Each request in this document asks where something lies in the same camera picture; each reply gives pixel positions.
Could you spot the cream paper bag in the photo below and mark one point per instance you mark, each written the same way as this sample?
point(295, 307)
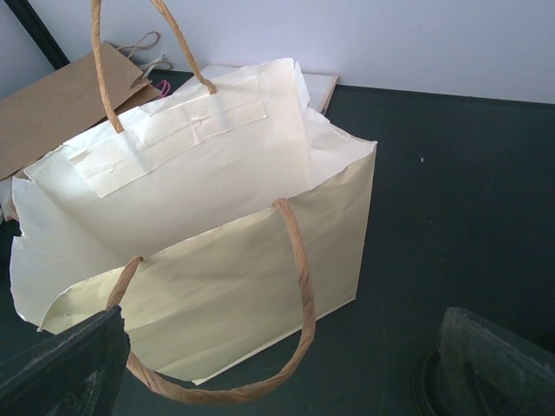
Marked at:
point(223, 219)

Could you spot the brown kraft paper bag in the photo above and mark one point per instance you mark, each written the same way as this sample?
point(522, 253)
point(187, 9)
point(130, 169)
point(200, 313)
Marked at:
point(40, 117)

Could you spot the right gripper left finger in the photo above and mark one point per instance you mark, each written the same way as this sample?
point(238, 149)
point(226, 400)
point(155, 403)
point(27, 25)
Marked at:
point(77, 372)

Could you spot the left black frame post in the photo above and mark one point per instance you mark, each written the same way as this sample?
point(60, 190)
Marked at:
point(38, 32)

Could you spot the single black lid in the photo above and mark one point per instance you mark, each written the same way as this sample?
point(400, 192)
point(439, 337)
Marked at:
point(426, 387)

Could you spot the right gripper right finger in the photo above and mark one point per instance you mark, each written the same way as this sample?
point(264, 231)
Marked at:
point(492, 371)

